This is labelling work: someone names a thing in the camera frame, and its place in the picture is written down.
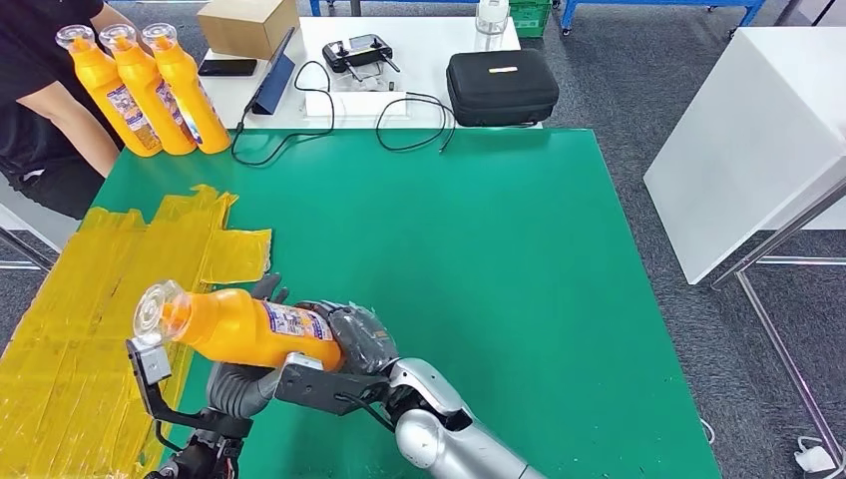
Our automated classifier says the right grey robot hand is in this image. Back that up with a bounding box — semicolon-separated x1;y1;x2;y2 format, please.
295;300;401;377

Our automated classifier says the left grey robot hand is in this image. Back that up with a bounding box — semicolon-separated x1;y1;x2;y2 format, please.
206;272;292;420

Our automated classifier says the orange bottle with clear cap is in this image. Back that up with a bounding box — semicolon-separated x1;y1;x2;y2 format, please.
140;23;232;156
54;25;164;159
97;23;199;158
132;279;345;373

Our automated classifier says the clear plastic bottle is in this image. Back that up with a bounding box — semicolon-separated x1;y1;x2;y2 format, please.
475;0;512;53

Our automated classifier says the yellow tape patch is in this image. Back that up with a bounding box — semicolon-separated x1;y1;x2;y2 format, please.
0;185;273;479

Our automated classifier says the white stool with metal legs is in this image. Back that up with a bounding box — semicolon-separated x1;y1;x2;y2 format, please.
0;173;82;271

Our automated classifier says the clear plastic bag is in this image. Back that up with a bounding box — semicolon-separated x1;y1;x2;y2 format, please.
332;64;398;95

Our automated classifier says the tablet in blue case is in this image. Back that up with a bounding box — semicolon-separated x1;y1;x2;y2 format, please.
245;26;297;117

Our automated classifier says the black zip case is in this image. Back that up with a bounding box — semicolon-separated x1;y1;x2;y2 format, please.
446;48;562;129

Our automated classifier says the black remote controller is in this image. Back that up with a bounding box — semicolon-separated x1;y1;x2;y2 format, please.
321;34;402;75

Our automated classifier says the black smartphone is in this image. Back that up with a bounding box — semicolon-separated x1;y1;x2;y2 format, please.
197;58;259;77

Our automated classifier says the white desk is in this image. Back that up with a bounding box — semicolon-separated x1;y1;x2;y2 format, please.
198;15;544;131

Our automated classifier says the brown cardboard box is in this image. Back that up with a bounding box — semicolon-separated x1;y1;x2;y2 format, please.
196;0;301;62

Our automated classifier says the green plastic crate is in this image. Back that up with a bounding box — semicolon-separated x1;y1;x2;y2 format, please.
509;0;554;40

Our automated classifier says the person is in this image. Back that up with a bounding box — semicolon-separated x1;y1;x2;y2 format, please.
0;0;150;222

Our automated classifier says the large white table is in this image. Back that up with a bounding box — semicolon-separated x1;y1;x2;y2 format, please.
642;27;846;472

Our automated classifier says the white power adapter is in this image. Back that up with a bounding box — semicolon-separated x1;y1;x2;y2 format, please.
791;436;838;476

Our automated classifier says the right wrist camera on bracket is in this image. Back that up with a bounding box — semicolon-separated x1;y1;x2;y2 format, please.
273;351;398;418

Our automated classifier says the short black cable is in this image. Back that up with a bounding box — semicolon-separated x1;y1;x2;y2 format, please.
375;91;457;156

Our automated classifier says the long black cable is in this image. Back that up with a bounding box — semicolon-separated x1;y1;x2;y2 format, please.
230;60;336;168

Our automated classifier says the blue metal frame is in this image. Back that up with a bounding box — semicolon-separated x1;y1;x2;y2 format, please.
559;0;769;38

